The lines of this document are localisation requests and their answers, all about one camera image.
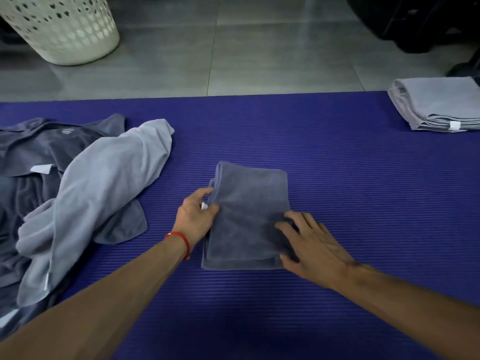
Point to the person's left forearm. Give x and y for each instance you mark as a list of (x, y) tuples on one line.
[(93, 307)]

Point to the person's right forearm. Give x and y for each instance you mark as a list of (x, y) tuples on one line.
[(412, 307)]

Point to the black weight stack machine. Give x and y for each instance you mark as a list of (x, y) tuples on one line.
[(412, 22)]

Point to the purple ribbed mat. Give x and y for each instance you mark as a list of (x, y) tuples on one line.
[(337, 164)]

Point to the person's left hand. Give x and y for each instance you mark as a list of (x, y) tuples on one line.
[(195, 221)]

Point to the maroon padded gym machine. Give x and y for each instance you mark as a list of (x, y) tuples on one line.
[(9, 33)]

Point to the pile of dark grey towels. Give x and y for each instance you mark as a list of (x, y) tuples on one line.
[(30, 146)]

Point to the dark grey printed towel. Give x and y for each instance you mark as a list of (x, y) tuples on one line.
[(251, 194)]

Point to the person's right hand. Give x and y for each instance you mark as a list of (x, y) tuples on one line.
[(318, 254)]

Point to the white perforated laundry basket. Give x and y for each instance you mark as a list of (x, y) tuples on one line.
[(67, 29)]

